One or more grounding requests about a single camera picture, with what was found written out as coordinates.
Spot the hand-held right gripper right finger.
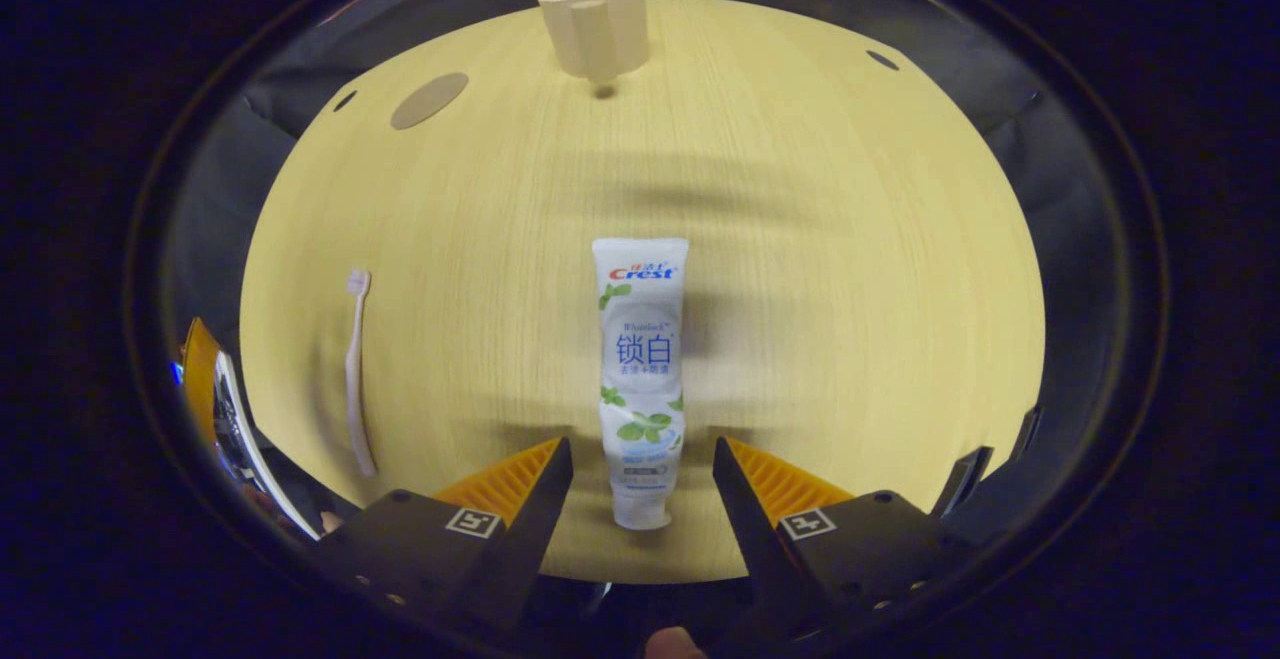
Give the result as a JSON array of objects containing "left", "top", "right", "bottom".
[{"left": 712, "top": 434, "right": 976, "bottom": 645}]

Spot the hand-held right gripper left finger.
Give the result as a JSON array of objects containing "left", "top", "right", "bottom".
[{"left": 318, "top": 436, "right": 576, "bottom": 640}]

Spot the pale pink toothbrush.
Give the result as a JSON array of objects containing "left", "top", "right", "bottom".
[{"left": 344, "top": 269, "right": 379, "bottom": 480}]

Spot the white toothpaste tube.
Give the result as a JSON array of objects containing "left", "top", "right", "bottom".
[{"left": 591, "top": 237, "right": 691, "bottom": 532}]

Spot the round brown coaster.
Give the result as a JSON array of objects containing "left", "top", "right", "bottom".
[{"left": 389, "top": 72, "right": 470, "bottom": 131}]

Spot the beige cup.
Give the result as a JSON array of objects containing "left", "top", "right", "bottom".
[{"left": 538, "top": 0, "right": 651, "bottom": 85}]

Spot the wooden desktop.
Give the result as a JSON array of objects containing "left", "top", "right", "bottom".
[{"left": 238, "top": 0, "right": 1047, "bottom": 585}]

